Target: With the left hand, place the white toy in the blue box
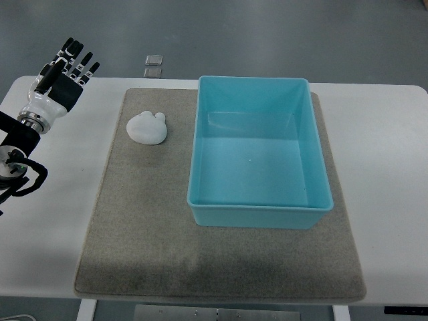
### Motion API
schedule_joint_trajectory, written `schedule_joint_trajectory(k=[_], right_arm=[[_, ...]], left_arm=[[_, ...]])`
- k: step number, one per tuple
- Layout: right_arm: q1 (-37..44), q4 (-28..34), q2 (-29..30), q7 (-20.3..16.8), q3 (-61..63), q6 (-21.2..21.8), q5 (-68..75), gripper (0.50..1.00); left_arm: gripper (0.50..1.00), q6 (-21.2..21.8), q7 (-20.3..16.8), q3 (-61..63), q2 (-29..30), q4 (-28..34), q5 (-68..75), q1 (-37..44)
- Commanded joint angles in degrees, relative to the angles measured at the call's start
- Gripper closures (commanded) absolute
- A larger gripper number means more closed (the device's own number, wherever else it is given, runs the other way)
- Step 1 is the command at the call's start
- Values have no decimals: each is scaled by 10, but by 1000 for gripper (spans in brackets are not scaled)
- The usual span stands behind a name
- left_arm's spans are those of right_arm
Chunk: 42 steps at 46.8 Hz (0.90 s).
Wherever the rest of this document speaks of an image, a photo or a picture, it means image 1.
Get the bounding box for lower floor metal plate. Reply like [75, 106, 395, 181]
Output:
[143, 68, 162, 79]

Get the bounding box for blue plastic box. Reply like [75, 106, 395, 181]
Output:
[187, 76, 334, 229]

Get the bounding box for black table control panel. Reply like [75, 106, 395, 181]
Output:
[384, 306, 428, 316]

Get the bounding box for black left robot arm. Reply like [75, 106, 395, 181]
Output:
[1, 37, 100, 203]

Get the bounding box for metal table base plate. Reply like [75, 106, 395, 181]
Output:
[133, 304, 301, 321]

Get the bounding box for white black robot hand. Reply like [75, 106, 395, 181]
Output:
[17, 37, 100, 126]

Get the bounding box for upper floor metal plate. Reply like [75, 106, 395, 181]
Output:
[145, 54, 163, 66]

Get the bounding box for floor metal plate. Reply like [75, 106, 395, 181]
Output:
[143, 68, 162, 79]
[145, 54, 163, 66]

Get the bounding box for grey felt mat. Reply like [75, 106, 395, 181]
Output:
[74, 88, 366, 304]

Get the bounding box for white plush toy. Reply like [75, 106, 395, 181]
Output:
[126, 111, 167, 145]

